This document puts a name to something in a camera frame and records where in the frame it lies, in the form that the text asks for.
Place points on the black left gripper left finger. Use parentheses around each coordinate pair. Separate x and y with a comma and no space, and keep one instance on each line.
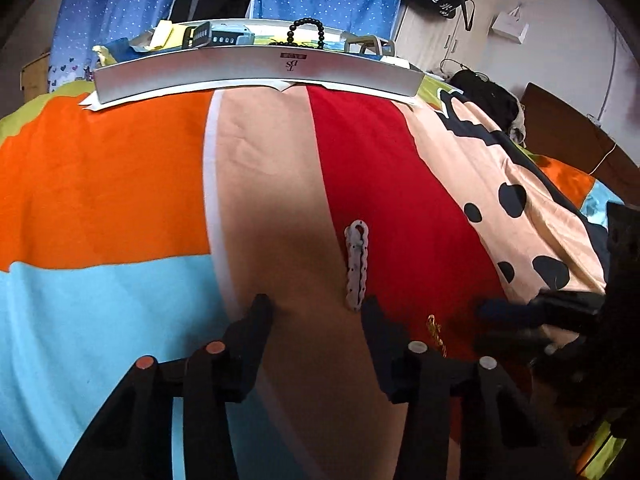
(131,435)

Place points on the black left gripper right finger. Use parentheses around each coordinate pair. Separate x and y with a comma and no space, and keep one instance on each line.
(501,436)

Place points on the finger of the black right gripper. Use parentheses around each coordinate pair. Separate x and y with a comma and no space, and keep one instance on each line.
(535,307)
(522,347)

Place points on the white dotted hair clip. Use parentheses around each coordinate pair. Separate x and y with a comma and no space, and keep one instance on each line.
(357,245)

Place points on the grey hair claw clip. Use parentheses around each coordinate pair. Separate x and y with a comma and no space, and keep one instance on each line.
(369,44)

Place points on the black comb hair clip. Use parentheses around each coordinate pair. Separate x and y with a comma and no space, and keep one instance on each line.
(197,36)

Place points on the brown wooden headboard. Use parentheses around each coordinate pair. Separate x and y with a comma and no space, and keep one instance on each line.
(557,130)

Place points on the black clothes pile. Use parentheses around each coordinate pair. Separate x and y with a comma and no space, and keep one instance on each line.
(499,104)

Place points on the colourful cartoon bed quilt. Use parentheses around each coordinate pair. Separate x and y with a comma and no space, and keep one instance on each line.
(148,227)

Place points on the white paper shopping bag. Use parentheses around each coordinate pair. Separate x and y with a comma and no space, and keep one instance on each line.
(511,25)

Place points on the white striped wardrobe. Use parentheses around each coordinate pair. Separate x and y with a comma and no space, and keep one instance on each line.
(441,46)

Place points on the wooden side cabinet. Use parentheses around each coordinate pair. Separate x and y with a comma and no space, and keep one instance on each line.
(34,77)

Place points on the white shallow tray box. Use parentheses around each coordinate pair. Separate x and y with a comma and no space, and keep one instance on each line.
(282,55)

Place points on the blue dotted left curtain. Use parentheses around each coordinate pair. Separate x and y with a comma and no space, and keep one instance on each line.
(83,24)

